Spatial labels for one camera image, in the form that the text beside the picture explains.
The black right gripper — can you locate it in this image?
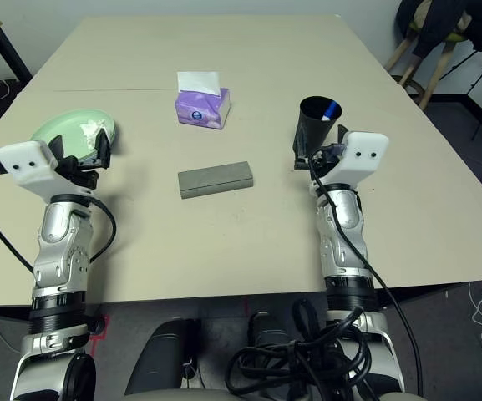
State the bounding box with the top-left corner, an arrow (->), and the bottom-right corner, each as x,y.
292,124 -> 350,180

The white tissue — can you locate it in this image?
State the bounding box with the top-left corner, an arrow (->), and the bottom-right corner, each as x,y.
79,119 -> 110,147

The black jacket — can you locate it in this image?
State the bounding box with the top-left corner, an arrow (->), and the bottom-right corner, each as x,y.
397,0 -> 482,59

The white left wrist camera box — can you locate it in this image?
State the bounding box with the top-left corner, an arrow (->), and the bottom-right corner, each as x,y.
0,140 -> 94,197

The blue marker pen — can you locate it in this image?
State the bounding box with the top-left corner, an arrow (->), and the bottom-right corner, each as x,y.
321,99 -> 338,123

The grey glasses case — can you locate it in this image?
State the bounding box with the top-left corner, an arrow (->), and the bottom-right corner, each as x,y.
177,160 -> 255,200

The light green plate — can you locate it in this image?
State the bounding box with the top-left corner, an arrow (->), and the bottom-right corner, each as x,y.
29,109 -> 119,162

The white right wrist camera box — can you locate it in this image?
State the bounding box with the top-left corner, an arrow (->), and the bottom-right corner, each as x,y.
317,131 -> 391,195

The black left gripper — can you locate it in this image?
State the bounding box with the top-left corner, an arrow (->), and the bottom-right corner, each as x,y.
48,127 -> 112,191

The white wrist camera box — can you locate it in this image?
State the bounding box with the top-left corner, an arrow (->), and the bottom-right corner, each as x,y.
0,140 -> 94,197
317,131 -> 391,195

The black tangled cable bundle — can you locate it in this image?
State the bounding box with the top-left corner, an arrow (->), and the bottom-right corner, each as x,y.
226,298 -> 371,396

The black plastic cup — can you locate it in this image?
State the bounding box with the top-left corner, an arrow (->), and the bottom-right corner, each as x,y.
292,95 -> 344,166

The purple tissue box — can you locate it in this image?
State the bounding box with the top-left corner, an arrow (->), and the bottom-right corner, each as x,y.
174,70 -> 231,130

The wooden stool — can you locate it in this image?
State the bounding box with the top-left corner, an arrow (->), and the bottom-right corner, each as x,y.
384,23 -> 467,110

